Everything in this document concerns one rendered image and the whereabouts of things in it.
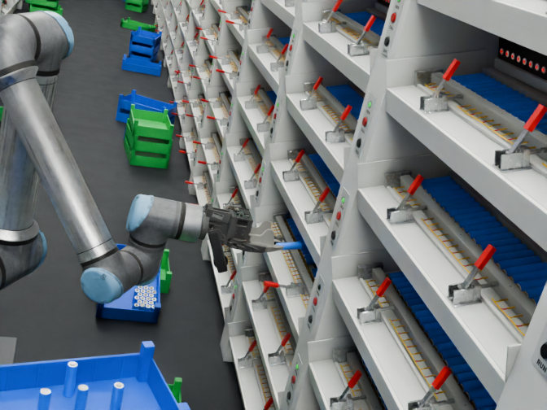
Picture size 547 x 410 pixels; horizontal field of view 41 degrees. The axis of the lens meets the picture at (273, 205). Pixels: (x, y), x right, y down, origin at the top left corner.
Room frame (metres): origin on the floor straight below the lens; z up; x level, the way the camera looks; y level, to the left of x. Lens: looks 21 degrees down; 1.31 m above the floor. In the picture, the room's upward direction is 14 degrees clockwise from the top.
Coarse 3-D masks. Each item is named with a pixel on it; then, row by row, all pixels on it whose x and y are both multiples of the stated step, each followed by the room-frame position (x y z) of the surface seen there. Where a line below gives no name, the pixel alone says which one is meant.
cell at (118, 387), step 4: (116, 384) 1.03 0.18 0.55; (120, 384) 1.03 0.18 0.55; (116, 388) 1.02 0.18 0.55; (120, 388) 1.02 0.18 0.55; (112, 392) 1.02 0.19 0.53; (116, 392) 1.02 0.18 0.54; (120, 392) 1.02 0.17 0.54; (112, 396) 1.02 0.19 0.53; (116, 396) 1.02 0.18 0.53; (120, 396) 1.02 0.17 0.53; (112, 400) 1.02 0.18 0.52; (116, 400) 1.02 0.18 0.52; (120, 400) 1.03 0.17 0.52; (112, 404) 1.02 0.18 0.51; (116, 404) 1.02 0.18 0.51; (120, 404) 1.03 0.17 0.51; (112, 408) 1.02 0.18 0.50; (116, 408) 1.02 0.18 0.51
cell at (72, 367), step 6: (72, 366) 1.05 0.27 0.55; (66, 372) 1.05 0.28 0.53; (72, 372) 1.05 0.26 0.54; (66, 378) 1.05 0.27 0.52; (72, 378) 1.05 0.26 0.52; (66, 384) 1.05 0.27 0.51; (72, 384) 1.05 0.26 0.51; (66, 390) 1.05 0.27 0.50; (72, 390) 1.05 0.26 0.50; (66, 396) 1.05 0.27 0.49
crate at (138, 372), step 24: (48, 360) 1.06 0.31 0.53; (72, 360) 1.08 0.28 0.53; (96, 360) 1.11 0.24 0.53; (120, 360) 1.13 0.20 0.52; (144, 360) 1.14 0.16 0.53; (0, 384) 1.02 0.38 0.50; (24, 384) 1.04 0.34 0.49; (48, 384) 1.06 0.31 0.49; (96, 384) 1.10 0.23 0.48; (144, 384) 1.13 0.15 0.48; (0, 408) 0.98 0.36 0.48; (24, 408) 0.99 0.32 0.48; (72, 408) 1.02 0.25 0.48; (96, 408) 1.04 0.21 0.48; (120, 408) 1.05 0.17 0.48; (144, 408) 1.07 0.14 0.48; (168, 408) 1.05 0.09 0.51
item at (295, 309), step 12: (264, 216) 2.01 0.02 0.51; (288, 216) 2.01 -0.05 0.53; (264, 252) 1.88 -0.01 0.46; (276, 252) 1.82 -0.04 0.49; (276, 264) 1.75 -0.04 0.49; (288, 264) 1.75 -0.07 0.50; (312, 264) 1.75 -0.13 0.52; (276, 276) 1.69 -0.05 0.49; (288, 276) 1.69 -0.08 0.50; (276, 288) 1.70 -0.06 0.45; (288, 300) 1.58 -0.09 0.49; (300, 300) 1.57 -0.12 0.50; (288, 312) 1.54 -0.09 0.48; (300, 312) 1.52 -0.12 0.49; (300, 324) 1.42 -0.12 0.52
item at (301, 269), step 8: (280, 216) 1.99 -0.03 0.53; (280, 224) 1.94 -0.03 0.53; (280, 232) 1.93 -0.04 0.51; (288, 232) 1.89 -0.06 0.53; (288, 240) 1.84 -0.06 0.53; (288, 256) 1.78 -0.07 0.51; (296, 256) 1.75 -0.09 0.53; (296, 264) 1.71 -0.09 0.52; (304, 272) 1.67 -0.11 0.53; (304, 280) 1.63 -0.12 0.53; (312, 288) 1.59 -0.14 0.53; (304, 304) 1.54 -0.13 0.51
